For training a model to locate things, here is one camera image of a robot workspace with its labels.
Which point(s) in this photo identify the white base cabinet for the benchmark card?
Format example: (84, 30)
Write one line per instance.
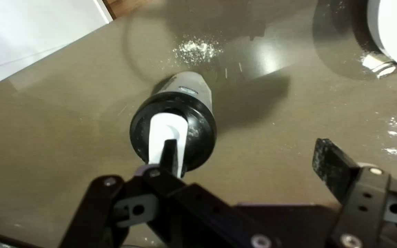
(27, 32)

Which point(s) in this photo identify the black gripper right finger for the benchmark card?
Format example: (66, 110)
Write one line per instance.
(368, 202)

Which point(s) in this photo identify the short clear shaker bottle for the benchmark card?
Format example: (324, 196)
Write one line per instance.
(188, 83)

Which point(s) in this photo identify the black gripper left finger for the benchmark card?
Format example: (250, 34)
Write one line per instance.
(184, 212)

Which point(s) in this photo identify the black bottle lid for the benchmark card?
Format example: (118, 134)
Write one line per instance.
(198, 133)

